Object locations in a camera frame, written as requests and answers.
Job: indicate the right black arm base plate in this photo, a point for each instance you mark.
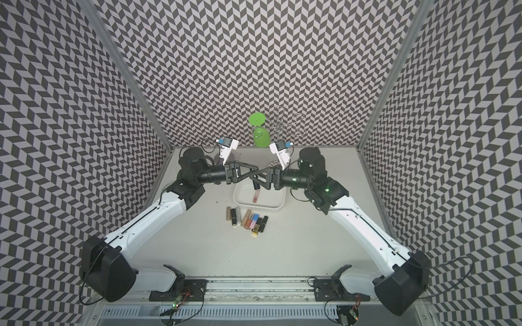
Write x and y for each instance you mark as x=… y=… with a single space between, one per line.
x=325 y=289

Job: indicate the silver grey lipstick tube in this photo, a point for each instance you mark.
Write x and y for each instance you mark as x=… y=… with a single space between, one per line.
x=238 y=214

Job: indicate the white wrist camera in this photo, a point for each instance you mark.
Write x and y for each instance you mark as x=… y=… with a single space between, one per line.
x=227 y=145
x=280 y=149

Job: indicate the brown tan lipstick tube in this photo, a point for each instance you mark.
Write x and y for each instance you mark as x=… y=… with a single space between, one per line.
x=228 y=213

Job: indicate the blue pink gradient lipstick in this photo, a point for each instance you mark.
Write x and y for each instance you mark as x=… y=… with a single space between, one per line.
x=254 y=221

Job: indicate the aluminium front rail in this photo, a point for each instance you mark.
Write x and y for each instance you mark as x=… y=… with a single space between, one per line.
x=237 y=289

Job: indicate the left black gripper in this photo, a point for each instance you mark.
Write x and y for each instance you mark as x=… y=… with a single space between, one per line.
x=232 y=174

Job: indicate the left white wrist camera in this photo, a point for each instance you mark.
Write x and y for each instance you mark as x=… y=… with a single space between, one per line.
x=227 y=145

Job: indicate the black gold square lipstick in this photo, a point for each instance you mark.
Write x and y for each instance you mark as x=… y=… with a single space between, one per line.
x=257 y=226

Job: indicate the black round lipstick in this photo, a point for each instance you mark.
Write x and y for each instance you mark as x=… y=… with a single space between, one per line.
x=263 y=224

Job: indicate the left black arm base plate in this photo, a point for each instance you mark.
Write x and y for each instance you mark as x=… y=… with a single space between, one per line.
x=195 y=289

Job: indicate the green plastic cup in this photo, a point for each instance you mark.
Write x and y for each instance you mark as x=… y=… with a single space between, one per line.
x=260 y=133

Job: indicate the chrome metal stand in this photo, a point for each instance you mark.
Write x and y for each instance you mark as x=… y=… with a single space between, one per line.
x=285 y=124

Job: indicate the pink lip gloss tube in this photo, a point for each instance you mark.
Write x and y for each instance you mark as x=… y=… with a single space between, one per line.
x=256 y=196

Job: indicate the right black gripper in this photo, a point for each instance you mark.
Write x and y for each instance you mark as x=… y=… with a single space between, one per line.
x=274 y=175

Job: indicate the red brown lip gloss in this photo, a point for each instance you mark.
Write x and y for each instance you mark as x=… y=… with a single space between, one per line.
x=250 y=221

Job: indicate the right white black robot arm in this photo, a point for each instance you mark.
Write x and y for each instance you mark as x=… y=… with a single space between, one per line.
x=401 y=275

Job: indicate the white plastic storage box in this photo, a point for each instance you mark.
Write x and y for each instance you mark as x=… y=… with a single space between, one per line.
x=269 y=200

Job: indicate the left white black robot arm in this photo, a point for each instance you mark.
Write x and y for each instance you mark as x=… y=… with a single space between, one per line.
x=106 y=262

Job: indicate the beige tan lipstick tube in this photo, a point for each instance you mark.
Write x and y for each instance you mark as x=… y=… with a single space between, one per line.
x=246 y=219

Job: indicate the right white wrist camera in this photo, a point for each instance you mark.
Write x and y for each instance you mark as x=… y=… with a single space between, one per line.
x=280 y=149

